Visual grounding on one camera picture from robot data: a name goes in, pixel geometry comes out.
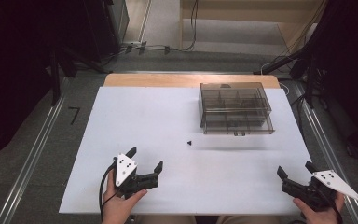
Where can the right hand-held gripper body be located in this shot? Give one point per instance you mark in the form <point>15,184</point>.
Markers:
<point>313,191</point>

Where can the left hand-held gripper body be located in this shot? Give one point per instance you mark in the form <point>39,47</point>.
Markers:
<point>125,169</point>

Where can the small black screw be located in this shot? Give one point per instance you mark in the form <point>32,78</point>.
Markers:
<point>189,142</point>

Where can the grey transparent drawer box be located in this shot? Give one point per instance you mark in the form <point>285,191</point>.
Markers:
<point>236,107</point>

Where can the person's right hand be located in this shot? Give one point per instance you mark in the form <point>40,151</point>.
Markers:
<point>318,214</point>

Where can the person's left hand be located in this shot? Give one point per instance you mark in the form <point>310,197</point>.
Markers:
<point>118,207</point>

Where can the white table board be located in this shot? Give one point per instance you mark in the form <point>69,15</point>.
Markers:
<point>155,124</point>

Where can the wooden table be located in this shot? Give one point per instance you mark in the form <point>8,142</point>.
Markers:
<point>167,80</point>

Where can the black metal stand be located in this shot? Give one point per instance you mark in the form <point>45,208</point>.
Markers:
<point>55,77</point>
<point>310,81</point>

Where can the power strip with plugs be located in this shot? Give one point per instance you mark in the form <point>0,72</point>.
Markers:
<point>143,47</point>

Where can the black curtain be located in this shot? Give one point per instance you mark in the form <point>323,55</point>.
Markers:
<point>15,62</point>
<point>348,62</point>

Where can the dark glass cabinet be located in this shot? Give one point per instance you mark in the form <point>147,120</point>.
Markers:
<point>118,21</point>

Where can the light wooden shelf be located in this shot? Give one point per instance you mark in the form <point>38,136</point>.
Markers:
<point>236,28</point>

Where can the aluminium floor rail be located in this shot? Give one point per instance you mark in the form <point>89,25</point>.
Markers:
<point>31,161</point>
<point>329,155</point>

